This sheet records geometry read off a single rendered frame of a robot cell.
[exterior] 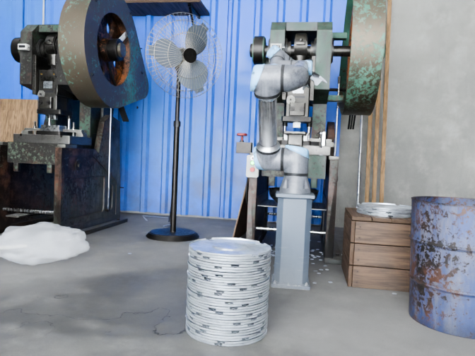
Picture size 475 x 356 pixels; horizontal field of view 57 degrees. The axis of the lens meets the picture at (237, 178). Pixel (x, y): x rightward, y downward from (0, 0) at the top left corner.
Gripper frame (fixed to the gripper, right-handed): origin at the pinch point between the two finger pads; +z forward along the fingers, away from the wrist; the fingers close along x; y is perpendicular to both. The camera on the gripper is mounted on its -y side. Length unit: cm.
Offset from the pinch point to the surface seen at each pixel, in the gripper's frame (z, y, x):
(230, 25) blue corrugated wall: -21, -96, -167
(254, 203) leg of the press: 14, 69, -38
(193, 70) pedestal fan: -46, -4, -93
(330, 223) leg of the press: 52, 62, -12
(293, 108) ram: 9.3, 3.0, -34.6
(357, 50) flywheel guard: 7.3, -25.7, 10.5
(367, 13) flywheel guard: 1.2, -45.7, 14.5
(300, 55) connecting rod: -1.9, -31.0, -35.5
